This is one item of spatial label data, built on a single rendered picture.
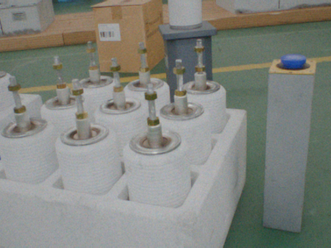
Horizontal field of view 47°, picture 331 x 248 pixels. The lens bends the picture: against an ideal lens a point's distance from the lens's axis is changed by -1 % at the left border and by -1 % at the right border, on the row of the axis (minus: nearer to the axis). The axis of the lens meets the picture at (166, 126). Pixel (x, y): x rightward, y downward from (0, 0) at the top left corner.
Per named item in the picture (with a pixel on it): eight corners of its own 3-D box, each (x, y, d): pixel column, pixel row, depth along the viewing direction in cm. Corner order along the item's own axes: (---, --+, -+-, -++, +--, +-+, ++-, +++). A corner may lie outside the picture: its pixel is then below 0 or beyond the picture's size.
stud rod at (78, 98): (79, 128, 59) (70, 81, 56) (81, 125, 60) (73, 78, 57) (85, 127, 59) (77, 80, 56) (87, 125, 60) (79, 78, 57)
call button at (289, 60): (281, 64, 66) (282, 53, 65) (306, 65, 64) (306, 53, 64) (278, 71, 63) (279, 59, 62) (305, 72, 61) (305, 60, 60)
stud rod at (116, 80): (122, 98, 70) (117, 57, 66) (121, 100, 69) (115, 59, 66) (117, 98, 70) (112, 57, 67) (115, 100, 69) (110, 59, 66)
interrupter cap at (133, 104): (141, 98, 73) (141, 95, 73) (140, 114, 66) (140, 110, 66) (102, 102, 73) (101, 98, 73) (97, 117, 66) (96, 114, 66)
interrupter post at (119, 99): (127, 105, 71) (125, 88, 70) (126, 109, 69) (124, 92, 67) (114, 106, 71) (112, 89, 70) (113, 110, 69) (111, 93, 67)
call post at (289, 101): (267, 205, 81) (273, 60, 68) (302, 211, 78) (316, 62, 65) (262, 227, 75) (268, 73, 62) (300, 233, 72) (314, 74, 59)
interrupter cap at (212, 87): (216, 81, 79) (216, 78, 79) (224, 94, 72) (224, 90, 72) (179, 85, 79) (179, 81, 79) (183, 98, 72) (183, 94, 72)
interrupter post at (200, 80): (206, 87, 77) (205, 71, 75) (208, 91, 75) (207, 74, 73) (194, 88, 77) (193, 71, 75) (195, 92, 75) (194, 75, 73)
